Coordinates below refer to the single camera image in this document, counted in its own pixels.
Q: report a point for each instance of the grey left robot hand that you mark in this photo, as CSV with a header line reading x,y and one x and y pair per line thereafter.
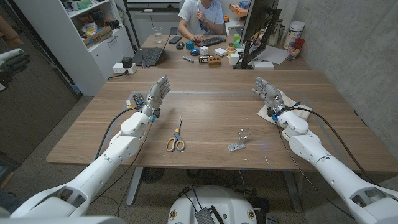
x,y
154,95

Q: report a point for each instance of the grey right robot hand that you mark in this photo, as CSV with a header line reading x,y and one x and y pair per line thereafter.
x,y
273,95

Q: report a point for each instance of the cream white cloth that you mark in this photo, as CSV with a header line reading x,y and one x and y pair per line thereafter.
x,y
263,112

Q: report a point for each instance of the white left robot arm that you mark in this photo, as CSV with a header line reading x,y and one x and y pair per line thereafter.
x,y
124,149

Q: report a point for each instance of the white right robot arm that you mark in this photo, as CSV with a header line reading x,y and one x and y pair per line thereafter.
x,y
311,146

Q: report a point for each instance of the black remote control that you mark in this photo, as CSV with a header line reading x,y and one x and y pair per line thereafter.
x,y
138,100

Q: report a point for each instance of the long white flat box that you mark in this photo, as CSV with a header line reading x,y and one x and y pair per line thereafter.
x,y
263,65

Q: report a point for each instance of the black laptop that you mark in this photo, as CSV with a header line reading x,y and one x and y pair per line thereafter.
x,y
149,56

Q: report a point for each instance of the white paper sheet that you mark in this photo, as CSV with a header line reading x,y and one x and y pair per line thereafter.
x,y
273,54

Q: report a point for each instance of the black power adapter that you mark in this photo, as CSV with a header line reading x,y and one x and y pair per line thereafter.
x,y
127,62

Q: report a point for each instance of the white power strip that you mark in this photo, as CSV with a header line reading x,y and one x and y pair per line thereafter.
x,y
117,69

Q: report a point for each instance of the red cup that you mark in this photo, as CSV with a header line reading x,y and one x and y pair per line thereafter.
x,y
293,51

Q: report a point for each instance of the blue white marker pen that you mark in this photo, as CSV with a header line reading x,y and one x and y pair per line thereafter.
x,y
188,59

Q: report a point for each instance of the white box by monitor stand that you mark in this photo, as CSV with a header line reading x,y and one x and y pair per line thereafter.
x,y
234,59

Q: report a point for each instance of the black smartphone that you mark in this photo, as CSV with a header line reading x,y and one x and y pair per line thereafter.
x,y
174,40

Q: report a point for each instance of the blue round disc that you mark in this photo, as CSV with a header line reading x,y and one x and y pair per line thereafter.
x,y
195,52

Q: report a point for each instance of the clear drinking glass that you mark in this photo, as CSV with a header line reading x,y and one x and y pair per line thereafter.
x,y
157,34

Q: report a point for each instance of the blue cube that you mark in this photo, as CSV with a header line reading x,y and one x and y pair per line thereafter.
x,y
189,45

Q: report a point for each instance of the colourful stacking rings toy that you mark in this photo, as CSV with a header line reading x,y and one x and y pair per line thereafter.
x,y
230,49

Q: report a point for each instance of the black box with white letters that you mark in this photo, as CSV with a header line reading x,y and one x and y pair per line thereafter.
x,y
205,59

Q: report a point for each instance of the dark tumbler bottle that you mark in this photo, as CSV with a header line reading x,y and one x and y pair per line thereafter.
x,y
275,32

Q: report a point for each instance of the small clear glass object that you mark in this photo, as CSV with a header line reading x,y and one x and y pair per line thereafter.
x,y
235,147

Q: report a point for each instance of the green plastic item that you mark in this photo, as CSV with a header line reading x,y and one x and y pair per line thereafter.
x,y
237,40

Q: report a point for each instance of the white cylindrical canister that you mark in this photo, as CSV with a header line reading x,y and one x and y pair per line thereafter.
x,y
293,32

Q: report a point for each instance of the white cube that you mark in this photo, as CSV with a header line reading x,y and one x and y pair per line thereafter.
x,y
204,50

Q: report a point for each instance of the brown wooden block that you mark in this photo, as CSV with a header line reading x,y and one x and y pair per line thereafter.
x,y
214,61

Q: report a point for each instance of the flat white square box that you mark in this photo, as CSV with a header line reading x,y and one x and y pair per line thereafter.
x,y
220,51

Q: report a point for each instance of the black keyboard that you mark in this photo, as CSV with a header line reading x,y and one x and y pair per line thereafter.
x,y
211,41

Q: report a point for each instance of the black round floor disc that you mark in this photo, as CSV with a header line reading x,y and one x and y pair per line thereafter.
x,y
152,175

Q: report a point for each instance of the black computer monitor on stand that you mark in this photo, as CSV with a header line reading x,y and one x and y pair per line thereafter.
x,y
258,15

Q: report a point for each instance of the cardboard box on shelf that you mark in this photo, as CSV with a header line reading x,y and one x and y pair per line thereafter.
x,y
98,37

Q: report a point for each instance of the white shelf cabinet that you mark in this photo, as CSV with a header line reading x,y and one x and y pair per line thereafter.
x,y
77,62

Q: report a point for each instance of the orange tape roll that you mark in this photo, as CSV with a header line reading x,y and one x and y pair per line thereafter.
x,y
226,19

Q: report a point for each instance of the seated person in white t-shirt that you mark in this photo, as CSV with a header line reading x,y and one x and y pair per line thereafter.
x,y
192,12

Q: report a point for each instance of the orange tray box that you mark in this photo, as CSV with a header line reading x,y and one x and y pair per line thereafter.
x,y
238,10

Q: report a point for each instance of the grey table leg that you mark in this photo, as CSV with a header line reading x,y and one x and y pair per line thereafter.
x,y
134,186
293,193

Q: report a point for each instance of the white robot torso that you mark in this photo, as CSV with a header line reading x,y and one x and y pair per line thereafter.
x,y
217,199

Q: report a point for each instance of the bystander in dark clothes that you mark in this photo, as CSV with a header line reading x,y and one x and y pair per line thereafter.
x,y
12,62

